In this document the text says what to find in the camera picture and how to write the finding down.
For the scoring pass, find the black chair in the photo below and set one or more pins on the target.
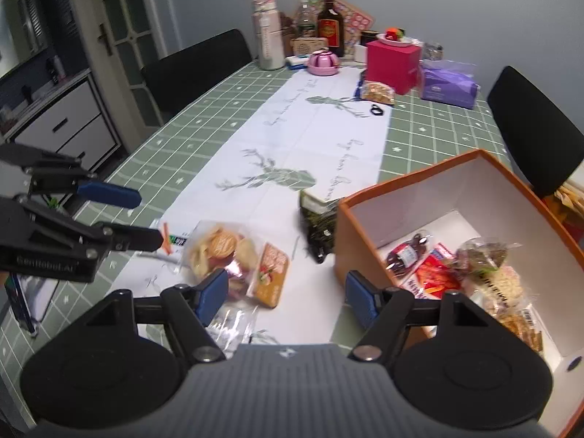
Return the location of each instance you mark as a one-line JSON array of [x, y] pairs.
[[196, 68], [534, 132]]

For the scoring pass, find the colourful chips packet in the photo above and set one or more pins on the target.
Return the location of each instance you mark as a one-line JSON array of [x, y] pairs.
[[219, 248]]

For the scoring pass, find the black clip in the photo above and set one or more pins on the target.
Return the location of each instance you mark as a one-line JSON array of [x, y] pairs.
[[376, 110]]

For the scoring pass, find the carrot print stick packet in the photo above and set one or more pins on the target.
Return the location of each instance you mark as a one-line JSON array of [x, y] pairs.
[[175, 240]]

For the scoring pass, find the clear plastic bottle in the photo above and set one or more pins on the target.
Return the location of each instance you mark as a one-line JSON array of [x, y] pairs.
[[306, 18]]

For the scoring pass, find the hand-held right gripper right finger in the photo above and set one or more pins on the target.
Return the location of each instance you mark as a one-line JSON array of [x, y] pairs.
[[362, 299]]

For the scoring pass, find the clear nut packet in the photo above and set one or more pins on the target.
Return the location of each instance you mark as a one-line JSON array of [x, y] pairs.
[[483, 255]]

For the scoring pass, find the beige slotted box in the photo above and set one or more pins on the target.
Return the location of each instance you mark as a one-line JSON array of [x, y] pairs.
[[310, 45]]

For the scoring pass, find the dark red snack packet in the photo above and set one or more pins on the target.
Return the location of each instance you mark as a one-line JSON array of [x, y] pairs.
[[406, 255]]

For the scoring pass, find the glass panel door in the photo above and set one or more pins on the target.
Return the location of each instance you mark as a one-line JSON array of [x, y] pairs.
[[123, 9]]

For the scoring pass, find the pink box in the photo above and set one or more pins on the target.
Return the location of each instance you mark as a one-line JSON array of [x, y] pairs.
[[392, 66]]

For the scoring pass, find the white table runner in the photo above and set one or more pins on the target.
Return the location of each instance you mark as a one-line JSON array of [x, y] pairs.
[[296, 137]]

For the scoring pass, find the brown liquor bottle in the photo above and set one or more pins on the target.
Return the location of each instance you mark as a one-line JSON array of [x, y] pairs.
[[331, 27]]

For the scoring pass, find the dotted sticker sheet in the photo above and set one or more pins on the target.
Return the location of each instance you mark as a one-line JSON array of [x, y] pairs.
[[358, 20]]

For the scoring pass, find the pink round container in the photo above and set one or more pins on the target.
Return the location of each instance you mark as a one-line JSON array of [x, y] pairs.
[[323, 63]]

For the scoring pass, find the blue-edged smartphone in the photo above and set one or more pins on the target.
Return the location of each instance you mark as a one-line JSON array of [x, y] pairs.
[[41, 299]]

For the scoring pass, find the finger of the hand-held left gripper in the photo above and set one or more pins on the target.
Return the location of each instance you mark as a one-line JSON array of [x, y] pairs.
[[109, 194], [137, 238]]

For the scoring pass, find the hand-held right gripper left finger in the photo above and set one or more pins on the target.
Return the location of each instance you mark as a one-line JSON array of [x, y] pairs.
[[212, 294]]

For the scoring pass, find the small orange snack packet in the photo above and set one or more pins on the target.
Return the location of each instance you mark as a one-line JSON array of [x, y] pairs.
[[271, 278]]

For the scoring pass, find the clear golden snack packet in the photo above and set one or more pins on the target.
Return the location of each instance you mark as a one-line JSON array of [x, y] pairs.
[[376, 92]]

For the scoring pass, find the clear waffle packet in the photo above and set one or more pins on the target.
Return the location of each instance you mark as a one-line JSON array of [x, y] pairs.
[[524, 328]]

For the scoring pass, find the white drawer cabinet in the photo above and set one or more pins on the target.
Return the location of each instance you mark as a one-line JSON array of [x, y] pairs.
[[68, 118]]

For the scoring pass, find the dark green snack packet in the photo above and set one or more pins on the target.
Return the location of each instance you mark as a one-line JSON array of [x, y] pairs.
[[317, 228]]

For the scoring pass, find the white plate with red decoration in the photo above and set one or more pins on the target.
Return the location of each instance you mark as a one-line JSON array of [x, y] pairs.
[[394, 36]]

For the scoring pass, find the white pink water bottle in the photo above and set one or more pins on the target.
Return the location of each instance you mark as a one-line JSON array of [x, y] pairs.
[[269, 36]]

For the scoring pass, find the small blue white box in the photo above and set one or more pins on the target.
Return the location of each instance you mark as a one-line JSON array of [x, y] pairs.
[[296, 62]]

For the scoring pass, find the orange cardboard box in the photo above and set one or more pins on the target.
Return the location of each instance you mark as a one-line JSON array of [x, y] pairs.
[[353, 237]]

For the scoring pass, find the purple tissue pack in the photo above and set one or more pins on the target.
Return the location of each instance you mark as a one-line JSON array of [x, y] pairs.
[[449, 84]]

